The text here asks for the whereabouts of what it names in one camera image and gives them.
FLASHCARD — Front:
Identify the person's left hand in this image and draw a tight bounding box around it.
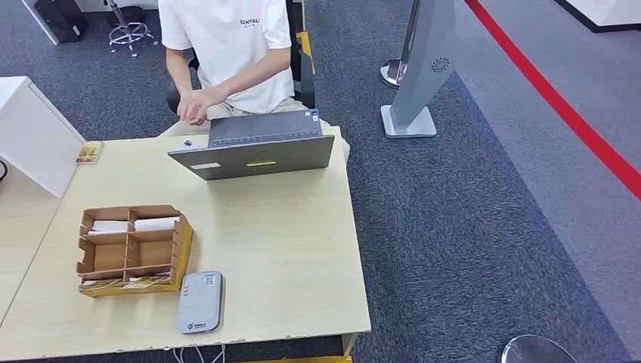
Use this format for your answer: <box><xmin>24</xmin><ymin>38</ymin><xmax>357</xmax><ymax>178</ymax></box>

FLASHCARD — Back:
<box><xmin>176</xmin><ymin>87</ymin><xmax>228</xmax><ymax>121</ymax></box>

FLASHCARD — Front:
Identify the person's right hand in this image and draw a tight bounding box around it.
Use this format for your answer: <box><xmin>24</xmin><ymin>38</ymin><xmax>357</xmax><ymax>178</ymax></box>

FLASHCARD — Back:
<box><xmin>184</xmin><ymin>102</ymin><xmax>209</xmax><ymax>127</ymax></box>

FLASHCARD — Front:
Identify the person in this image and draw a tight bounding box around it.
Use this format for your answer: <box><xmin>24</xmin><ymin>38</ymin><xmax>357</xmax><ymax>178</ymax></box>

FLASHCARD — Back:
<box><xmin>157</xmin><ymin>0</ymin><xmax>351</xmax><ymax>164</ymax></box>

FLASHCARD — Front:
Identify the white card stack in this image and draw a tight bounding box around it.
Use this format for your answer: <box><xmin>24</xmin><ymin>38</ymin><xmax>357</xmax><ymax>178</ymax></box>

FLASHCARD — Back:
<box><xmin>133</xmin><ymin>216</ymin><xmax>181</xmax><ymax>232</ymax></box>
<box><xmin>87</xmin><ymin>220</ymin><xmax>130</xmax><ymax>237</ymax></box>

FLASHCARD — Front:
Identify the wooden card organizer box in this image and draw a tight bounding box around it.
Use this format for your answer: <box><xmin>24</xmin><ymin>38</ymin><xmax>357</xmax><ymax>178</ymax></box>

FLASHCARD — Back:
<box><xmin>76</xmin><ymin>204</ymin><xmax>195</xmax><ymax>299</ymax></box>

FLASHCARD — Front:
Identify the printed room key card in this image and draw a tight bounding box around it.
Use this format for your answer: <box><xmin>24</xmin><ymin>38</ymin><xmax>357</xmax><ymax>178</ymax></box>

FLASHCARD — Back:
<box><xmin>78</xmin><ymin>278</ymin><xmax>124</xmax><ymax>293</ymax></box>
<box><xmin>121</xmin><ymin>272</ymin><xmax>172</xmax><ymax>290</ymax></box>

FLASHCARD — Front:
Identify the grey card reader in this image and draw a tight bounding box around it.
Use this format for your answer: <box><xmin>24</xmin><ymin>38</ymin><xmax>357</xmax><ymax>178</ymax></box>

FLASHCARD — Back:
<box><xmin>176</xmin><ymin>271</ymin><xmax>225</xmax><ymax>335</ymax></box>

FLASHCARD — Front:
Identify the grey laptop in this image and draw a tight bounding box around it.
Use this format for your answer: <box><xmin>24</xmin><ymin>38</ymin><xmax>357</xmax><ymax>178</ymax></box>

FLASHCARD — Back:
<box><xmin>167</xmin><ymin>109</ymin><xmax>336</xmax><ymax>182</ymax></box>

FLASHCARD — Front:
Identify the chrome stool base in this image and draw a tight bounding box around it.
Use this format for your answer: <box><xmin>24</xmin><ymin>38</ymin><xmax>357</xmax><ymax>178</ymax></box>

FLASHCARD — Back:
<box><xmin>106</xmin><ymin>0</ymin><xmax>159</xmax><ymax>57</ymax></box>

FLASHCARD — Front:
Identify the black office chair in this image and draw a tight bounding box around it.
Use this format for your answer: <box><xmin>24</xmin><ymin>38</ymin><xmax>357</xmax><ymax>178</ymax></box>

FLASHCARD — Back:
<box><xmin>166</xmin><ymin>0</ymin><xmax>317</xmax><ymax>119</ymax></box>

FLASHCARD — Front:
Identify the black bag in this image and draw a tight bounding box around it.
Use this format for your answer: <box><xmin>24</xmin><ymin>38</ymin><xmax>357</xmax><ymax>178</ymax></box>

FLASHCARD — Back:
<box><xmin>33</xmin><ymin>0</ymin><xmax>90</xmax><ymax>44</ymax></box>

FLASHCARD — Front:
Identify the white cabinet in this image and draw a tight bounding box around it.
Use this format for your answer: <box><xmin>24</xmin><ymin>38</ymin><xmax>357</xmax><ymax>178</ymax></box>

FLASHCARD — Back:
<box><xmin>0</xmin><ymin>76</ymin><xmax>86</xmax><ymax>198</ymax></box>

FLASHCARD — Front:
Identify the white panel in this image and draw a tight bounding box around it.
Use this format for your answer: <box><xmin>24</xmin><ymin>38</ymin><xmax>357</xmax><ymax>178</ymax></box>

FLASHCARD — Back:
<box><xmin>20</xmin><ymin>0</ymin><xmax>60</xmax><ymax>46</ymax></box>

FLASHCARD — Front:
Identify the grey kiosk stand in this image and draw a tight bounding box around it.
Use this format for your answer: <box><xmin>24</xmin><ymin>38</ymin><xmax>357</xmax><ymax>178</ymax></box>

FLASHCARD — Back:
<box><xmin>380</xmin><ymin>0</ymin><xmax>457</xmax><ymax>139</ymax></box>

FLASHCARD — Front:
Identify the red barrier belt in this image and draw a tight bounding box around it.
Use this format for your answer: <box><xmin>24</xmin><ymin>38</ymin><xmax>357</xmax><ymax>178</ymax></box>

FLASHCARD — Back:
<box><xmin>464</xmin><ymin>0</ymin><xmax>641</xmax><ymax>201</ymax></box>

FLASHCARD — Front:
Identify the chrome stanchion base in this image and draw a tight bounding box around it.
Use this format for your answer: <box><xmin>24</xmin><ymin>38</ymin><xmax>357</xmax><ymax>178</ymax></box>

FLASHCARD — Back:
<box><xmin>500</xmin><ymin>334</ymin><xmax>579</xmax><ymax>363</ymax></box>

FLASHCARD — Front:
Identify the white platform black base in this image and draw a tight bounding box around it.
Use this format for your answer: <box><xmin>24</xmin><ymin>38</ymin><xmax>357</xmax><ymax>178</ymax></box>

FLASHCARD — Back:
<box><xmin>553</xmin><ymin>0</ymin><xmax>641</xmax><ymax>34</ymax></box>

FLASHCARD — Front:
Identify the yellow frame piece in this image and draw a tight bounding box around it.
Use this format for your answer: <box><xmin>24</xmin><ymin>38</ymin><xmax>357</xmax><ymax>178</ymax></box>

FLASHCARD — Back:
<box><xmin>296</xmin><ymin>30</ymin><xmax>316</xmax><ymax>76</ymax></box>

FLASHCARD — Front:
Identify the chrome stanchion post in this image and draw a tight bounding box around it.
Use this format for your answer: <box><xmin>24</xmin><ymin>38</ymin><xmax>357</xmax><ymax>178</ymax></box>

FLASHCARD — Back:
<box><xmin>379</xmin><ymin>0</ymin><xmax>422</xmax><ymax>89</ymax></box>

